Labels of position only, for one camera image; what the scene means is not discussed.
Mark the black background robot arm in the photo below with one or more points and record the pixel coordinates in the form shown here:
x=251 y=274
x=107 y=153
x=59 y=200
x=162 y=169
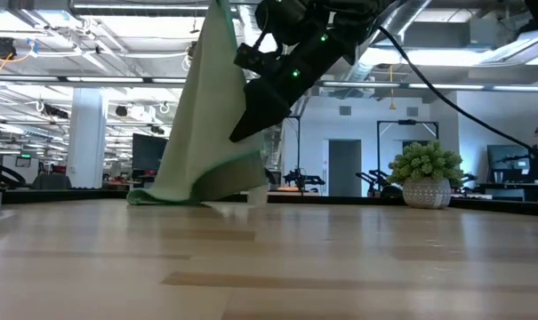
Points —
x=375 y=183
x=302 y=179

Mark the black desk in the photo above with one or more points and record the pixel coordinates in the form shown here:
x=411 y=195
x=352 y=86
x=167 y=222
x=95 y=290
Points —
x=508 y=187

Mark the dark grey chair back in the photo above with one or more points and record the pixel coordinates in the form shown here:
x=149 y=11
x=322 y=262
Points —
x=50 y=182

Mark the green exit sign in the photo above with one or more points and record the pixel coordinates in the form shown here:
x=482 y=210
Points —
x=26 y=156

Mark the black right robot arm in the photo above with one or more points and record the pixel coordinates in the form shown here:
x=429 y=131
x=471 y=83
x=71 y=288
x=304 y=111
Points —
x=295 y=18

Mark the black metal frame rig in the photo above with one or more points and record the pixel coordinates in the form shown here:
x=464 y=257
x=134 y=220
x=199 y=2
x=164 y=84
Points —
x=406 y=122

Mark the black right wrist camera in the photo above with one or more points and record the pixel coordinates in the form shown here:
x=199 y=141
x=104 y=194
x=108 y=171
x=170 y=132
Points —
x=251 y=58

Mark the green plant in white pot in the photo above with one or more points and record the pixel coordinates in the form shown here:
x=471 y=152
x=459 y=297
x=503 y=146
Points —
x=424 y=169

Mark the long ceiling light strip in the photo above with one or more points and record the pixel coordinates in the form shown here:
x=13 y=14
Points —
x=104 y=80

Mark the yellow hanging tag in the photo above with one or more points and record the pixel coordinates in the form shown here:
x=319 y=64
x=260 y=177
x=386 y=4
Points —
x=392 y=106

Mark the black table edge rail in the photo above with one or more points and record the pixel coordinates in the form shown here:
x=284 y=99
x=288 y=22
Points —
x=495 y=206

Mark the large black monitor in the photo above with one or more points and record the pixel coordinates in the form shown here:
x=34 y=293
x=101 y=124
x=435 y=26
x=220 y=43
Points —
x=148 y=153

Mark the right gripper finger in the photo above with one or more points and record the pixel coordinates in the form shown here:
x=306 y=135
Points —
x=259 y=109

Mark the black monitor lit screen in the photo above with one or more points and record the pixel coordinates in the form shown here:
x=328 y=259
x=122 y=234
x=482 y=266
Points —
x=504 y=162

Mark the smooth silver ventilation duct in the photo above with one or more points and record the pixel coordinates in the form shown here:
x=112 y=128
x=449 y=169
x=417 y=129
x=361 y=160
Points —
x=402 y=18

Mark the grey wall vent grille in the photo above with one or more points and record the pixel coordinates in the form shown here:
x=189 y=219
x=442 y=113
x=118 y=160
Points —
x=345 y=110
x=412 y=111

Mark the white building column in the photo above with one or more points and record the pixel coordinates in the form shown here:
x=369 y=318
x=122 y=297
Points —
x=86 y=133

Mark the grey door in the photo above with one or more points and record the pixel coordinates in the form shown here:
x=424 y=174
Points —
x=344 y=164

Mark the light green towel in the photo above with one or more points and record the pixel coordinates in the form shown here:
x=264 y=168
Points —
x=197 y=155

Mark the grey rectangular air duct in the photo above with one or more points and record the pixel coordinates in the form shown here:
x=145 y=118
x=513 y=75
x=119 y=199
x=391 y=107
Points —
x=451 y=34

